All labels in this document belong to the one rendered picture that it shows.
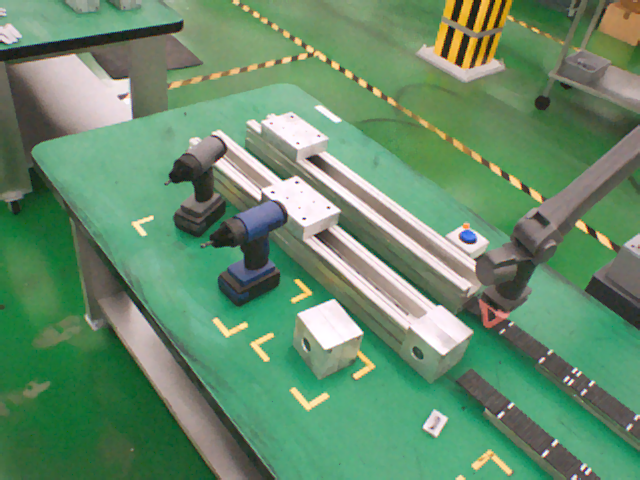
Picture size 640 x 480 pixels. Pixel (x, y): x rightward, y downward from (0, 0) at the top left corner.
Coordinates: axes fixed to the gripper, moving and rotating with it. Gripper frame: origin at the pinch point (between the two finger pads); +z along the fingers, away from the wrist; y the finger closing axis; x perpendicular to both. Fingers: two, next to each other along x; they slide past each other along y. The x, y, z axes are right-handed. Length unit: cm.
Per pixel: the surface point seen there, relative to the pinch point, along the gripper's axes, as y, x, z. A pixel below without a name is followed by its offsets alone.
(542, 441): 18.4, 24.1, -0.4
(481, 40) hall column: -272, -179, 54
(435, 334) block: 20.6, -2.6, -6.4
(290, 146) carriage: 5, -67, -8
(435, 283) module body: 4.3, -14.2, -1.5
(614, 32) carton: -471, -163, 73
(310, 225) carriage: 22.0, -39.3, -8.7
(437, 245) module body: -3.0, -20.7, -4.7
